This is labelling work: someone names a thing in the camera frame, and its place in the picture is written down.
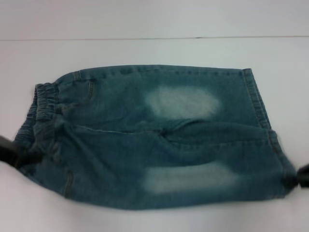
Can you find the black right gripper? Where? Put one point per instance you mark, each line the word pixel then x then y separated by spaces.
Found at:
pixel 304 176

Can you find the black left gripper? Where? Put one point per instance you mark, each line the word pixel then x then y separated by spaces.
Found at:
pixel 10 152

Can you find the blue denim shorts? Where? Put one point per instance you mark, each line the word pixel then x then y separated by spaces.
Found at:
pixel 154 145

